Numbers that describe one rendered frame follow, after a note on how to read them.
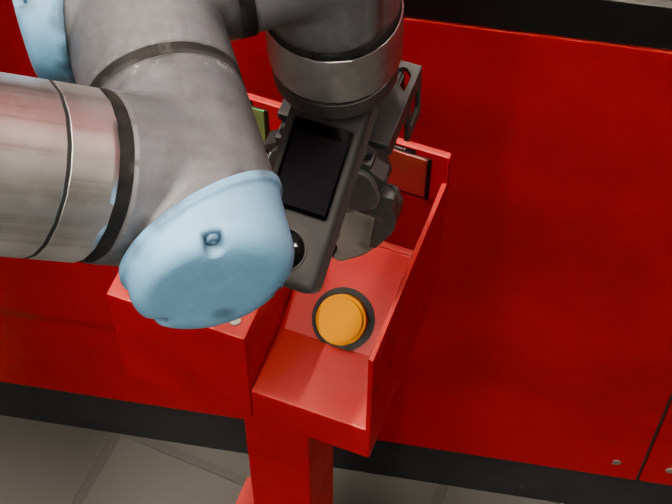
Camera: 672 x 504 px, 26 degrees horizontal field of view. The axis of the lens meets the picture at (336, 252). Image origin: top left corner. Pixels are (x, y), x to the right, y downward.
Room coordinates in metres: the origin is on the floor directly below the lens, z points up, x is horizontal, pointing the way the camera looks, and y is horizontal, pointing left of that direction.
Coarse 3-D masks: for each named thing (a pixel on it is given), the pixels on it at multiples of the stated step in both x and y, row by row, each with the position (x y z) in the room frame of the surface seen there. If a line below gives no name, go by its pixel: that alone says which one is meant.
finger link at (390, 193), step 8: (384, 184) 0.51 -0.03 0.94; (392, 184) 0.52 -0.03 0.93; (384, 192) 0.51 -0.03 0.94; (392, 192) 0.51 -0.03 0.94; (384, 200) 0.50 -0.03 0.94; (392, 200) 0.50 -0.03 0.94; (400, 200) 0.51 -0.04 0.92; (376, 208) 0.51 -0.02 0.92; (384, 208) 0.51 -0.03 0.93; (392, 208) 0.50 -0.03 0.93; (400, 208) 0.51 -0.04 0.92; (376, 216) 0.51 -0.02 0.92; (384, 216) 0.51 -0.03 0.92; (392, 216) 0.50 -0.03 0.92; (376, 224) 0.51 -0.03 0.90; (384, 224) 0.51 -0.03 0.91; (392, 224) 0.51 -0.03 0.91; (376, 232) 0.51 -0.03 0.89; (384, 232) 0.51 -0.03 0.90; (376, 240) 0.51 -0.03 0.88
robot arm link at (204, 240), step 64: (128, 64) 0.42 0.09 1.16; (192, 64) 0.42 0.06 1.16; (0, 128) 0.34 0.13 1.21; (64, 128) 0.36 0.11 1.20; (128, 128) 0.37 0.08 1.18; (192, 128) 0.38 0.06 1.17; (256, 128) 0.40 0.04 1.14; (0, 192) 0.33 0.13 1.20; (64, 192) 0.33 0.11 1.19; (128, 192) 0.34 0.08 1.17; (192, 192) 0.35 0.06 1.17; (256, 192) 0.35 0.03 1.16; (0, 256) 0.32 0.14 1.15; (64, 256) 0.33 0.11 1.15; (128, 256) 0.33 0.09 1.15; (192, 256) 0.32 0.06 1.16; (256, 256) 0.33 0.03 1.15; (192, 320) 0.32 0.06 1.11
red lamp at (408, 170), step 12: (396, 156) 0.62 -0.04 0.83; (408, 156) 0.62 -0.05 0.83; (396, 168) 0.62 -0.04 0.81; (408, 168) 0.62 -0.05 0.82; (420, 168) 0.61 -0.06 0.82; (396, 180) 0.62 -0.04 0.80; (408, 180) 0.62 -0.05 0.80; (420, 180) 0.61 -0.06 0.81; (408, 192) 0.62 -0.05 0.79; (420, 192) 0.61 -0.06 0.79
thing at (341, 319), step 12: (324, 300) 0.56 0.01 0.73; (336, 300) 0.56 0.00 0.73; (348, 300) 0.56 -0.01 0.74; (324, 312) 0.55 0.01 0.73; (336, 312) 0.55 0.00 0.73; (348, 312) 0.55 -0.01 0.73; (360, 312) 0.55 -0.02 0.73; (324, 324) 0.54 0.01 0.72; (336, 324) 0.54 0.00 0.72; (348, 324) 0.54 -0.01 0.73; (360, 324) 0.54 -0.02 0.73; (324, 336) 0.54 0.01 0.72; (336, 336) 0.54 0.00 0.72; (348, 336) 0.53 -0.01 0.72; (360, 336) 0.54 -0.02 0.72
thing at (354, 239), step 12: (348, 216) 0.52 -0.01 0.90; (360, 216) 0.51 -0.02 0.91; (348, 228) 0.52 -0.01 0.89; (360, 228) 0.51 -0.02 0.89; (372, 228) 0.51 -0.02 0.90; (348, 240) 0.52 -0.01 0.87; (360, 240) 0.52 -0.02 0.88; (336, 252) 0.53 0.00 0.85; (348, 252) 0.52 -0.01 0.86; (360, 252) 0.52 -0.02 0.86
